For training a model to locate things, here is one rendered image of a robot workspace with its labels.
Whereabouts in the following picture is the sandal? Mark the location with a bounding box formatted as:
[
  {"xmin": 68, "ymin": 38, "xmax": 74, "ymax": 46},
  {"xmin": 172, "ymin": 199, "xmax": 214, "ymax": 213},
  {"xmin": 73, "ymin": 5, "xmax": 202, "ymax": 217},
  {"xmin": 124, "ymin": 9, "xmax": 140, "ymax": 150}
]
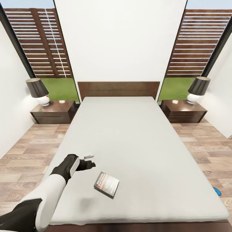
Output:
[{"xmin": 213, "ymin": 187, "xmax": 222, "ymax": 196}]

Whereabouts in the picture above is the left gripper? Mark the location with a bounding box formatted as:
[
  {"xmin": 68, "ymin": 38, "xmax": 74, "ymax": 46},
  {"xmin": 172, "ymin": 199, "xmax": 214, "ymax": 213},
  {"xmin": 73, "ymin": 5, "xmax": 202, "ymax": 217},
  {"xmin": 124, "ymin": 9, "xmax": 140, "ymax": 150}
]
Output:
[{"xmin": 76, "ymin": 160, "xmax": 96, "ymax": 171}]

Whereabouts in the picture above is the hardback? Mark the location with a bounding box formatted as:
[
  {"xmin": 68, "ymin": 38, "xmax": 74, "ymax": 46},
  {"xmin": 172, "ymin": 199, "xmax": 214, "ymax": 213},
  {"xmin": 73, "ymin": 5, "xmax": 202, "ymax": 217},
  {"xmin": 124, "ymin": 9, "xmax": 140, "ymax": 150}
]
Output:
[{"xmin": 94, "ymin": 172, "xmax": 119, "ymax": 197}]

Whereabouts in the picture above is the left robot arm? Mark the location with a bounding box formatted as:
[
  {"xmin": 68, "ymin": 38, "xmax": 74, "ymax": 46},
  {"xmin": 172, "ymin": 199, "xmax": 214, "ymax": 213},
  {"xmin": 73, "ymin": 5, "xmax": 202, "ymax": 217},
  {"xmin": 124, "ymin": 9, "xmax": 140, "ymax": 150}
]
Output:
[{"xmin": 0, "ymin": 153, "xmax": 96, "ymax": 232}]

